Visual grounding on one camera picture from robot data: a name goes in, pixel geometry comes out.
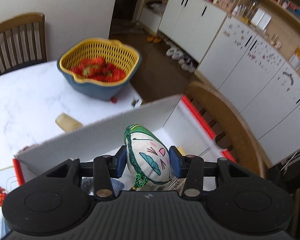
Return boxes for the embroidered white green sachet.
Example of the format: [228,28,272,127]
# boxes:
[124,124,174,191]

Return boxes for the red white cardboard box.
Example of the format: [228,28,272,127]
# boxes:
[13,95,234,185]

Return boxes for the shiny foil snack bag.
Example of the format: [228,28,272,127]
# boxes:
[163,177,186,196]

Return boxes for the wooden chair near box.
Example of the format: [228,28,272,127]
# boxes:
[185,82,267,178]

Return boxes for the yellow blue strainer basket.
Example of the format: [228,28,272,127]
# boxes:
[57,38,142,101]

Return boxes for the strawberries in basket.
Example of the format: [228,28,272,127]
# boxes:
[70,57,126,83]

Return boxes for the white shoes on floor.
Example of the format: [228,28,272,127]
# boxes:
[166,47,196,74]

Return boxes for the white cabinet row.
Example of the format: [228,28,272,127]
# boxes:
[139,0,300,165]

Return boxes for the yellow slippers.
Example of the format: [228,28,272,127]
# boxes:
[147,35,161,43]

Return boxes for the wooden chair far side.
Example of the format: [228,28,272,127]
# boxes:
[0,12,47,76]

